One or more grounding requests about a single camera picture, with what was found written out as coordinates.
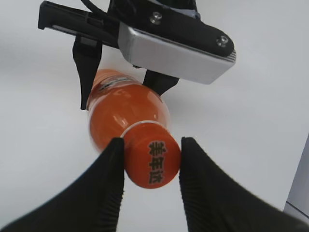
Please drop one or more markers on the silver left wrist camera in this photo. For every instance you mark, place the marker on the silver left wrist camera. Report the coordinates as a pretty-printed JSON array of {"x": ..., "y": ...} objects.
[{"x": 178, "y": 53}]

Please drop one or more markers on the orange bottle cap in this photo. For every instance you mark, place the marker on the orange bottle cap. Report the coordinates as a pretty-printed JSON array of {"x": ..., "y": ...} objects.
[{"x": 152, "y": 157}]

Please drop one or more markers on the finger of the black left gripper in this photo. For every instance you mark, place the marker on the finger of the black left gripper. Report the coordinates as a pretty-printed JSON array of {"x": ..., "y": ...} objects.
[{"x": 158, "y": 82}]

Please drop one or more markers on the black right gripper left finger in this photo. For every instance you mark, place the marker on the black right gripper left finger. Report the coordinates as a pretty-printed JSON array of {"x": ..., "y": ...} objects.
[{"x": 90, "y": 204}]

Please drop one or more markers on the orange soda plastic bottle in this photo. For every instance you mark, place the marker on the orange soda plastic bottle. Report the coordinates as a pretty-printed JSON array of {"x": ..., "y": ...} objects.
[{"x": 116, "y": 102}]

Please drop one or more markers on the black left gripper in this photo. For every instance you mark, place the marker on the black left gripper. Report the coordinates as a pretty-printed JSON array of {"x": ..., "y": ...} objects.
[{"x": 95, "y": 27}]

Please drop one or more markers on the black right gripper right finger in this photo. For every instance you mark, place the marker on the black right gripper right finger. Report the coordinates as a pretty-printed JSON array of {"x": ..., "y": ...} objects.
[{"x": 214, "y": 202}]

